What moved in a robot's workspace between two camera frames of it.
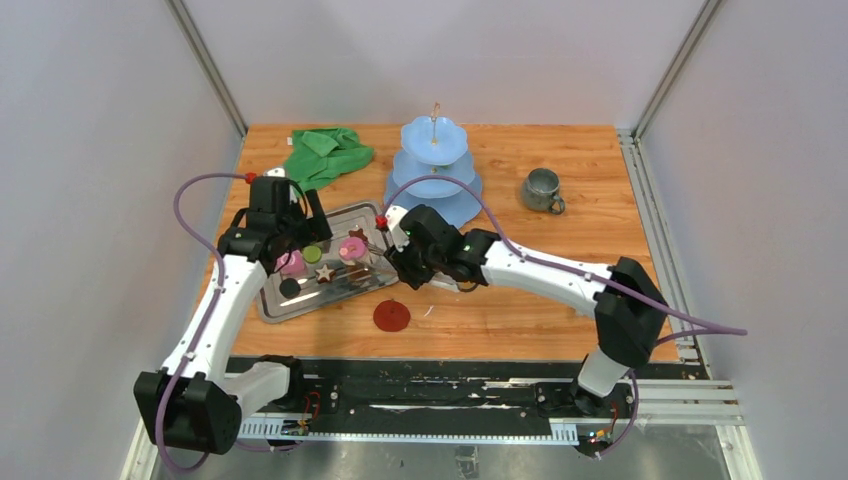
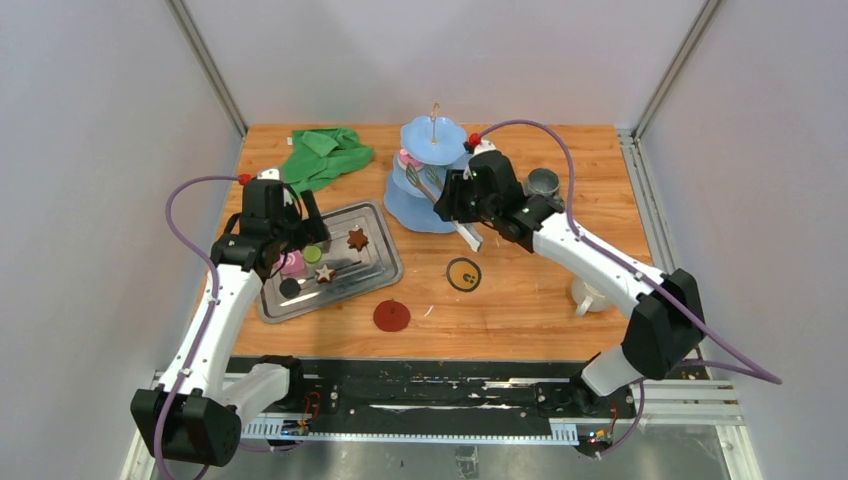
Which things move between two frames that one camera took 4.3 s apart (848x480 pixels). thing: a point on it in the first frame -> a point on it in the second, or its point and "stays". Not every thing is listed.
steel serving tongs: [439, 280] -> [468, 232]
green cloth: [322, 153] stays
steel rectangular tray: [351, 264] stays
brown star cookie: [358, 233] stays
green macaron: [312, 254] stays
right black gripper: [400, 262] -> [450, 206]
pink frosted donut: [352, 248] -> [404, 158]
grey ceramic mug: [541, 191] stays
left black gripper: [310, 228] stays
